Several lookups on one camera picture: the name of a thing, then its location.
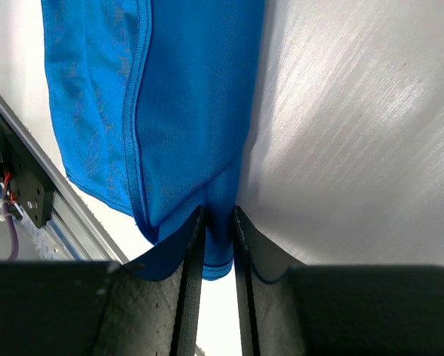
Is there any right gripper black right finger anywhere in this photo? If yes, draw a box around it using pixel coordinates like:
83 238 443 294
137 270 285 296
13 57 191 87
232 208 444 355

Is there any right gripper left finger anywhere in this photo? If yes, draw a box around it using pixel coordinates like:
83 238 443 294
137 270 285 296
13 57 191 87
0 207 206 355

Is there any blue cloth napkin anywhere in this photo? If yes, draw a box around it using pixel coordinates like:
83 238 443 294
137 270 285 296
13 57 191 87
42 1 265 280

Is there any aluminium front rail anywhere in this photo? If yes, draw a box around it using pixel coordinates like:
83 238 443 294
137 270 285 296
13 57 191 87
0 96 128 263

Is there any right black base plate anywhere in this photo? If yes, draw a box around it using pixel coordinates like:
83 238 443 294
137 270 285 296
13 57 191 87
0 114 55 228

